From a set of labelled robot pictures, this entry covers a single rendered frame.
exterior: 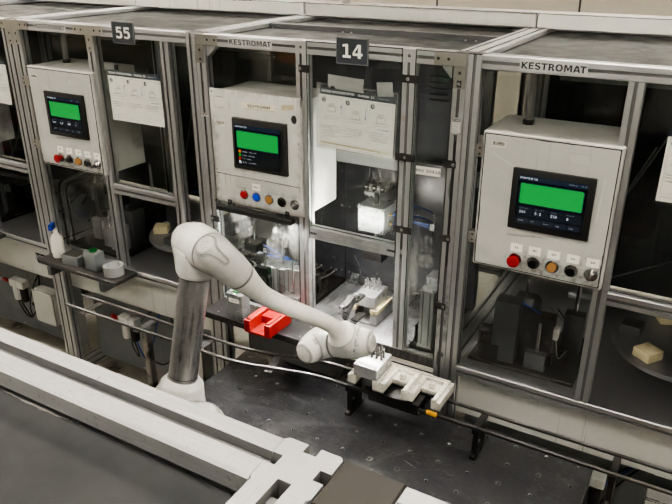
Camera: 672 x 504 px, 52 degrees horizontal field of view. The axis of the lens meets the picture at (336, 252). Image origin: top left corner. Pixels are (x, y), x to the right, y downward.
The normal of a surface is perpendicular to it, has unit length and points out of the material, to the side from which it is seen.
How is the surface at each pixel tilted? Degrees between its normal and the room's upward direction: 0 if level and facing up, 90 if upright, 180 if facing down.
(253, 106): 90
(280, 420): 0
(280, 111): 90
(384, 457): 0
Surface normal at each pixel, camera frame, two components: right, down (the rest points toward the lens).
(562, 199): -0.50, 0.36
